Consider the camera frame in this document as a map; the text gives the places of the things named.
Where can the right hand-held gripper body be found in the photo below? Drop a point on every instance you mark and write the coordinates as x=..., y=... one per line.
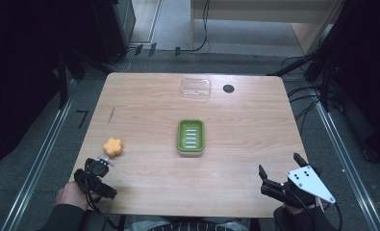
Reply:
x=308, y=183

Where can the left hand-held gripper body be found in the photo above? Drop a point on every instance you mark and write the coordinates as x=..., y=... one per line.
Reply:
x=94, y=183

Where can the orange flower-shaped soap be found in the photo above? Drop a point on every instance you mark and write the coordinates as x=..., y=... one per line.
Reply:
x=113, y=147

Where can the green soap dish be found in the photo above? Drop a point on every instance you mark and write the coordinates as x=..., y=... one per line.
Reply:
x=190, y=138

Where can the person's left hand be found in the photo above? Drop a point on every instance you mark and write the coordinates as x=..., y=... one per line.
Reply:
x=69, y=195

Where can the person's right hand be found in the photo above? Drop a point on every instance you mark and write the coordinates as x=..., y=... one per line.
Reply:
x=295, y=210

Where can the black round table grommet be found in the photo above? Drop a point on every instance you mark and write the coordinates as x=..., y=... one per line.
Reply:
x=228, y=88

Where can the black stand legs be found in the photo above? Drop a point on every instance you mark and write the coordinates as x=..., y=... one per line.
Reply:
x=309, y=62

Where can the clear plastic container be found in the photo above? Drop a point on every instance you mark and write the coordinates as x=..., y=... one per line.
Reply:
x=196, y=88

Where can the light wooden furniture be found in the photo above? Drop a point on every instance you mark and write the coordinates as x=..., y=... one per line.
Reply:
x=264, y=14

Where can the black cabinet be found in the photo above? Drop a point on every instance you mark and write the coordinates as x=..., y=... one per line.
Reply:
x=112, y=29

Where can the aluminium floor rail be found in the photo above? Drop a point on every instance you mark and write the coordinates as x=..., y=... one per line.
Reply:
x=37, y=163
x=346, y=160

